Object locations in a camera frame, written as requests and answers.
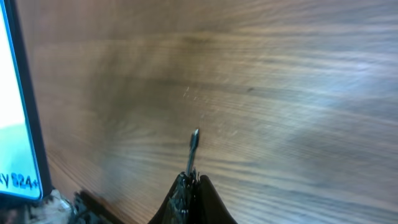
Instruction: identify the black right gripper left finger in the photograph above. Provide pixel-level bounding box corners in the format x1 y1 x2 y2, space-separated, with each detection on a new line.
149 170 198 224

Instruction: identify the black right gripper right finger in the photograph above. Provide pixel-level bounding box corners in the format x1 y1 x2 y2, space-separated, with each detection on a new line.
192 175 237 224

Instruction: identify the black USB charging cable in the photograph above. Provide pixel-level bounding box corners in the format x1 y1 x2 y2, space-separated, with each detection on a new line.
185 128 200 177

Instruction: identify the blue Galaxy smartphone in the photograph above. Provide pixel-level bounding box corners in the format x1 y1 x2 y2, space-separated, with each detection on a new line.
1 0 52 201

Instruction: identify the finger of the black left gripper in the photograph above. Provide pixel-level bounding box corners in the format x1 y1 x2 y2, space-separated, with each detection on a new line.
70 190 123 224

